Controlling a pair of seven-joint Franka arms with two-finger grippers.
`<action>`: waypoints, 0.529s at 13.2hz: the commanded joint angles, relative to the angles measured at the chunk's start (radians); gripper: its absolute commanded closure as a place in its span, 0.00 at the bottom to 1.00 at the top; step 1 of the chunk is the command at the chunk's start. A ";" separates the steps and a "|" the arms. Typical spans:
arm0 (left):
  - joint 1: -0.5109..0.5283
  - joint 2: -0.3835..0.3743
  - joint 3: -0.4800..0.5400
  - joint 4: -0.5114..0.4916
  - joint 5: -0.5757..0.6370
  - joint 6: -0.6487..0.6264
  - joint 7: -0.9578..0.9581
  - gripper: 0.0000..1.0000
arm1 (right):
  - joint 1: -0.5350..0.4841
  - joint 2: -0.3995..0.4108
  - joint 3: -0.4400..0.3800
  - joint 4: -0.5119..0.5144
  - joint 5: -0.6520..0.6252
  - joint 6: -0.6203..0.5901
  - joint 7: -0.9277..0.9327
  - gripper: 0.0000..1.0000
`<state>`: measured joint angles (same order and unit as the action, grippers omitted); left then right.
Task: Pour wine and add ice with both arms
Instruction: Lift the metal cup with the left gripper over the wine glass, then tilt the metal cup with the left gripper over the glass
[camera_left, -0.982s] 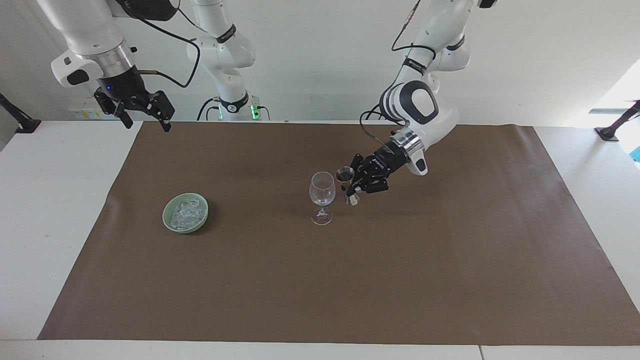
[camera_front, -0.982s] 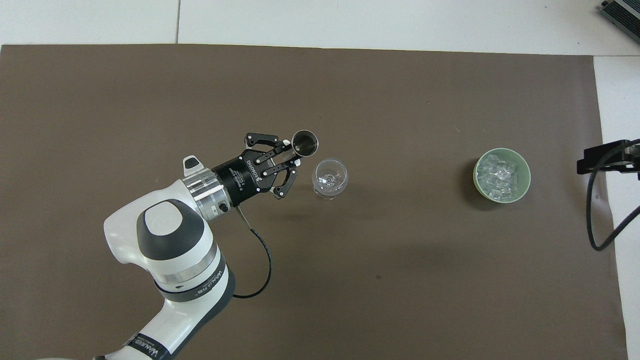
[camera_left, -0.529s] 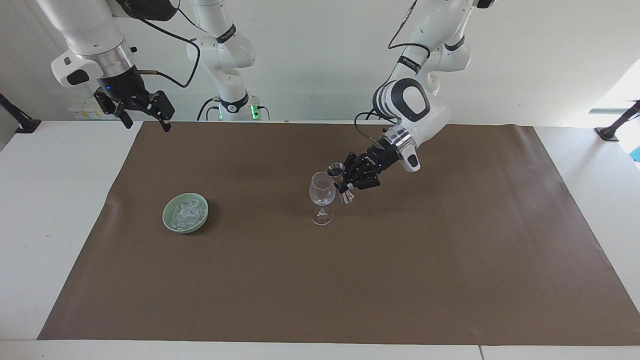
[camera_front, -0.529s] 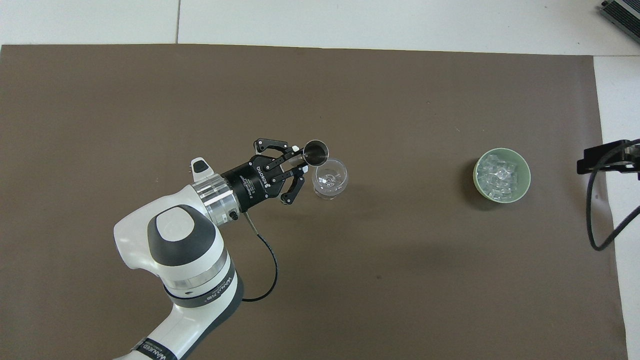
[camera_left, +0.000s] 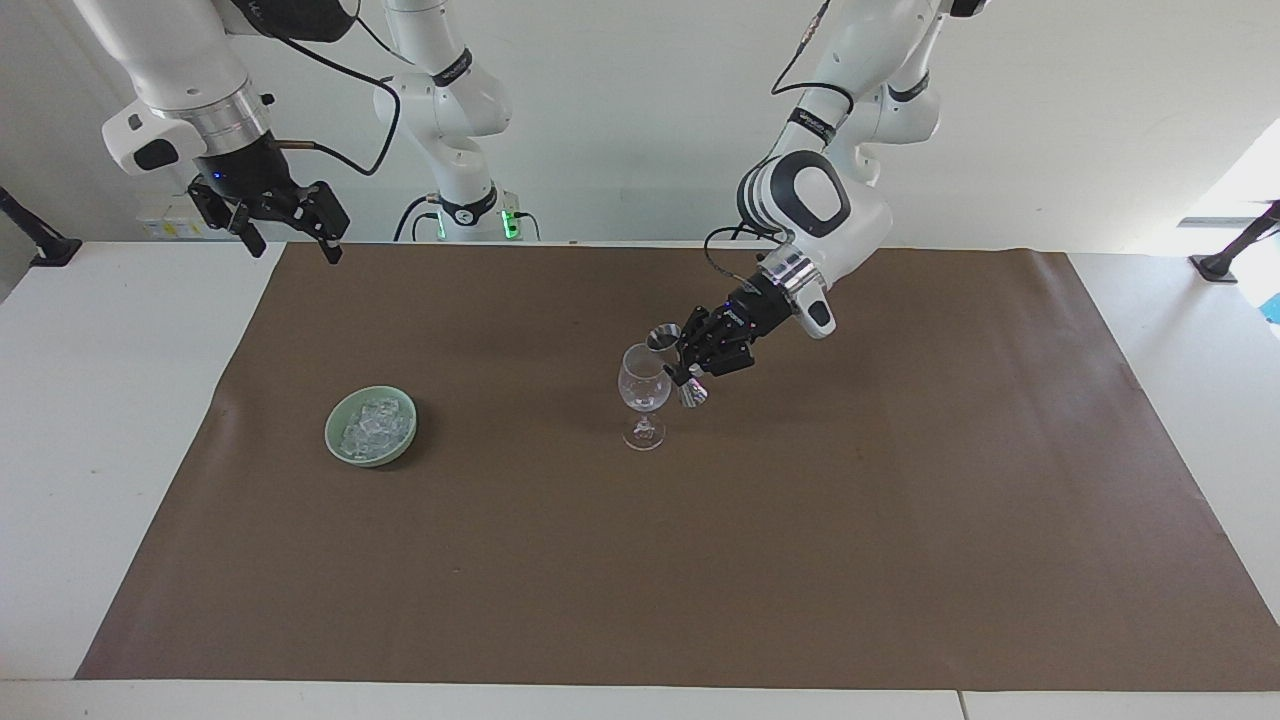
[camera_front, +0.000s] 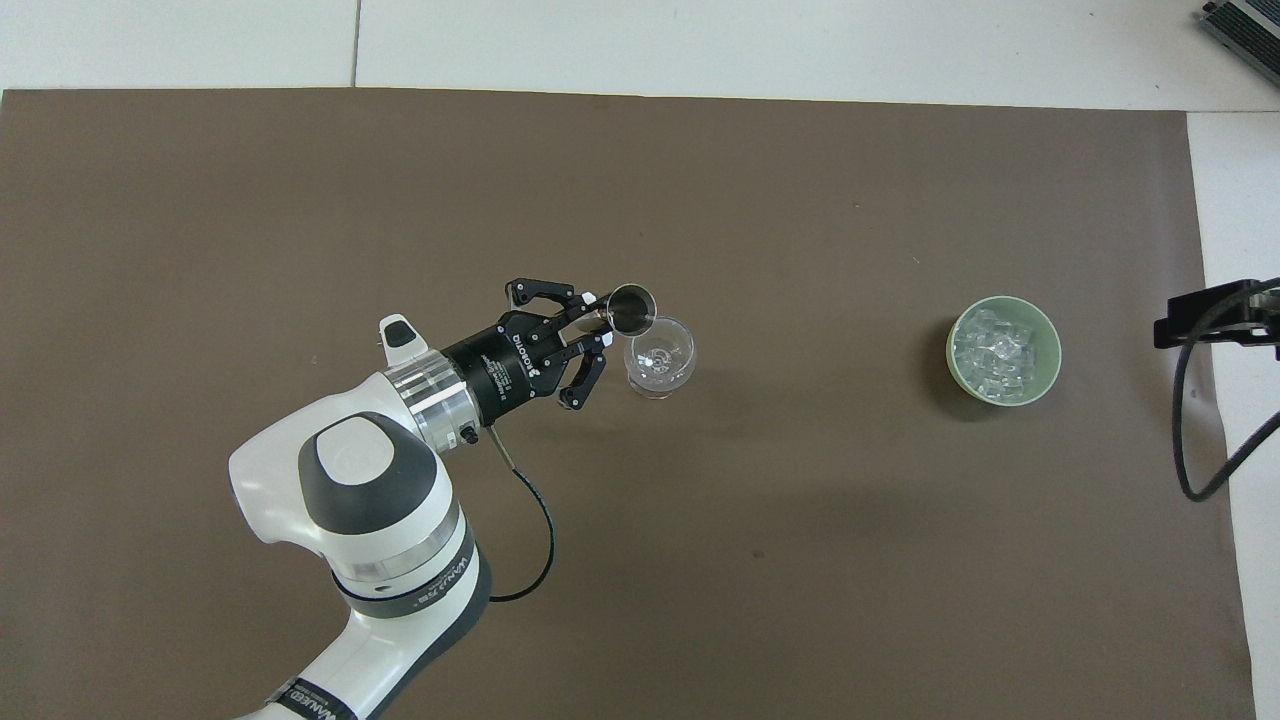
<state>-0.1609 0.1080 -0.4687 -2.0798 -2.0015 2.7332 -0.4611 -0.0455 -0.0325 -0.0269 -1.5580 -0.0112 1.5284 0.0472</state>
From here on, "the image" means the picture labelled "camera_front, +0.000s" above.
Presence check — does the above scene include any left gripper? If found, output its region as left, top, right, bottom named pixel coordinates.
left=441, top=277, right=610, bottom=426

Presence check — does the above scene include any small metal measuring cup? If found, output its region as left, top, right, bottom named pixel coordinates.
left=597, top=283, right=659, bottom=334

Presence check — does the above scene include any clear wine glass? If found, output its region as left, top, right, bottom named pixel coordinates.
left=623, top=314, right=697, bottom=401

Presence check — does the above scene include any clear ice cubes pile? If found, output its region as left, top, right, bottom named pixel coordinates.
left=953, top=308, right=1037, bottom=402

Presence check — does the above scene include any green bowl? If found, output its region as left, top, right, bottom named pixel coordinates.
left=946, top=295, right=1063, bottom=408

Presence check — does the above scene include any black cable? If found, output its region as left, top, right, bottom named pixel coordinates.
left=1171, top=278, right=1280, bottom=503
left=458, top=425, right=557, bottom=604

